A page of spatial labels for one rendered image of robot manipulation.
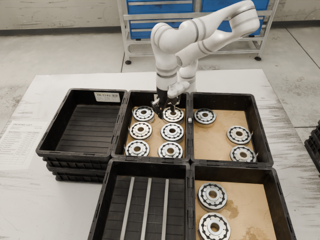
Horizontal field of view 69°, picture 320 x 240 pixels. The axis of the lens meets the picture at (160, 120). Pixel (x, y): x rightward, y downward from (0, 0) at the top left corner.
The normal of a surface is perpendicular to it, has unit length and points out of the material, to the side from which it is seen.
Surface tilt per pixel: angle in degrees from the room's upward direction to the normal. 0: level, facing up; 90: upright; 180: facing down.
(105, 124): 0
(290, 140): 0
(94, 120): 0
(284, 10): 90
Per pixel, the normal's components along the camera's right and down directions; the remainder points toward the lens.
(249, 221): -0.03, -0.69
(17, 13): 0.01, 0.73
